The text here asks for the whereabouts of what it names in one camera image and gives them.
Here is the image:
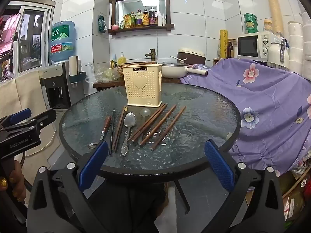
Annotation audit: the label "yellow wrap roll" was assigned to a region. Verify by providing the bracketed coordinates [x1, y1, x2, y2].
[220, 30, 228, 59]

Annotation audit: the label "yellow green seasoning packet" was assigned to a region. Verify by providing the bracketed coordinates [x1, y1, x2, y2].
[119, 14, 132, 29]

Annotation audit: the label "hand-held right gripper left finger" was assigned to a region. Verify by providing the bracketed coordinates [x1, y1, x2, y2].
[26, 141, 109, 233]

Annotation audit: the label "smartphone with pink screen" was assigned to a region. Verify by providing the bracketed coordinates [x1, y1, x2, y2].
[0, 13, 21, 54]

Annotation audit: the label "dark soy sauce bottle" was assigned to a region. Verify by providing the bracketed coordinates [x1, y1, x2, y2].
[148, 6, 158, 26]

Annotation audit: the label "wooden-handled metal spoon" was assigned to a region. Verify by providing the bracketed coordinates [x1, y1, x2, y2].
[88, 116, 112, 149]

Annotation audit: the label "tall paper cup stack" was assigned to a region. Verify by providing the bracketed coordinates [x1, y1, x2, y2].
[264, 0, 284, 34]

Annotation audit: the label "stack of green bowls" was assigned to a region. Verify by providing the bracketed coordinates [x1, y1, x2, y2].
[243, 13, 258, 34]

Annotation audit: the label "steel spoon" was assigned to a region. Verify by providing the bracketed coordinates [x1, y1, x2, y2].
[121, 112, 136, 156]

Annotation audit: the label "clear plastic spoon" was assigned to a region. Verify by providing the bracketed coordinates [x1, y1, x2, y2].
[137, 108, 151, 145]

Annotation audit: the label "white cooking pot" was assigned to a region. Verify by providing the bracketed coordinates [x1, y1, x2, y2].
[161, 62, 190, 79]

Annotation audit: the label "brown wooden chopstick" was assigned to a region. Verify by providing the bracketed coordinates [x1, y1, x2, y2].
[131, 104, 169, 142]
[139, 104, 177, 148]
[112, 106, 126, 151]
[151, 106, 187, 151]
[128, 103, 167, 141]

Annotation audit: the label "white thermos jug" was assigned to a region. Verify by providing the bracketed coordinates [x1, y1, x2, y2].
[267, 35, 290, 65]

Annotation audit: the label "cream plastic utensil holder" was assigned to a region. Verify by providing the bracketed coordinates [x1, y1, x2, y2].
[122, 64, 163, 107]

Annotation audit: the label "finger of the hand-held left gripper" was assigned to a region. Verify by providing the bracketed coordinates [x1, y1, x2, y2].
[0, 109, 57, 138]
[0, 108, 32, 128]

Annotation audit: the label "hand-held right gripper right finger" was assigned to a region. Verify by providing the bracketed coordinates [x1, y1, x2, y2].
[204, 139, 285, 233]

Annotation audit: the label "person's black pants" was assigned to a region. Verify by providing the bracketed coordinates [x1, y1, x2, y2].
[85, 180, 169, 233]

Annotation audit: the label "white paper cup sleeve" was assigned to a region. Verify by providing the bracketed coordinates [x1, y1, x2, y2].
[68, 56, 80, 75]

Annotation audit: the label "clear plastic bag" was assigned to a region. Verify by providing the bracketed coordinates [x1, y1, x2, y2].
[88, 63, 122, 83]

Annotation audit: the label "beige cloth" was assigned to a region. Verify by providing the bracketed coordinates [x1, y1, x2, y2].
[0, 70, 62, 156]

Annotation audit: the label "white microwave oven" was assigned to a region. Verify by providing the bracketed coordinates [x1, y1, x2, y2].
[237, 31, 280, 62]

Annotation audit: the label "metal framed window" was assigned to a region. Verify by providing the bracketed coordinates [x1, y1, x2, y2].
[5, 1, 53, 78]

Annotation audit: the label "wooden framed mirror shelf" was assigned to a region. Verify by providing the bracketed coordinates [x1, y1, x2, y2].
[108, 0, 173, 35]

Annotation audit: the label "bronze faucet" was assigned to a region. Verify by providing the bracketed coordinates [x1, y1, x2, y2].
[145, 49, 157, 63]

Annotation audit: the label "teal cup holder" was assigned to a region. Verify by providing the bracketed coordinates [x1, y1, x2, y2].
[69, 71, 87, 83]

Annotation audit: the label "green wall packet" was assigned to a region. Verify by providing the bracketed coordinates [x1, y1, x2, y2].
[98, 15, 108, 34]

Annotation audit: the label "person's left hand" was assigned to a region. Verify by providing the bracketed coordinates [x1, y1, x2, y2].
[0, 161, 27, 202]

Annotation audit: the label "blue water jug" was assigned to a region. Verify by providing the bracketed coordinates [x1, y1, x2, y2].
[50, 21, 76, 64]

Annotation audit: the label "grey water dispenser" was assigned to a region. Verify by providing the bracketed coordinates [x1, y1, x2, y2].
[39, 62, 85, 117]

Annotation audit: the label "white brown rice cooker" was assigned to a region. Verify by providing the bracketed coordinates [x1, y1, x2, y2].
[177, 48, 206, 65]

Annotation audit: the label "purple floral cloth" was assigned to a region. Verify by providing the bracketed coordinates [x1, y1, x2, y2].
[180, 58, 311, 176]

